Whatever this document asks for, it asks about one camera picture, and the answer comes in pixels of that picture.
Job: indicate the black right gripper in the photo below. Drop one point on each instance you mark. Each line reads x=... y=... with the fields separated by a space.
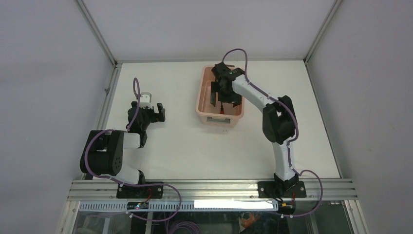
x=215 y=87

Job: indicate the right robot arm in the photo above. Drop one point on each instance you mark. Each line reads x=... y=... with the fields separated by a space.
x=279 y=121

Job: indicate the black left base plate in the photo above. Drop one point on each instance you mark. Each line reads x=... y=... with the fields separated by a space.
x=153 y=190

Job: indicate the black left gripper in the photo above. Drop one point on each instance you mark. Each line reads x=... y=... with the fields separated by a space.
x=156 y=117

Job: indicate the pink plastic bin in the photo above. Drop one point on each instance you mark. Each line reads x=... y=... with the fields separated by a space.
x=209 y=114

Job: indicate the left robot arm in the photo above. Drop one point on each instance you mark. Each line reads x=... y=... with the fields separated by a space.
x=103 y=153

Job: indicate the slotted cable duct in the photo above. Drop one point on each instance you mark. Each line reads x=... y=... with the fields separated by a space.
x=172 y=206

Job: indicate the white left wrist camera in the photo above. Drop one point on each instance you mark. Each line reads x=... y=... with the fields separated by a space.
x=145 y=100

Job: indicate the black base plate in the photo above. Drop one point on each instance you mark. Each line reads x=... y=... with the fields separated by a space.
x=272 y=189
x=153 y=190

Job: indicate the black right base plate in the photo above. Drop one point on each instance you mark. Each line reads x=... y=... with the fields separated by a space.
x=272 y=189

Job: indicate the aluminium front rail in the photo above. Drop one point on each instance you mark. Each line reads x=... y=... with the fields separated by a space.
x=330 y=189

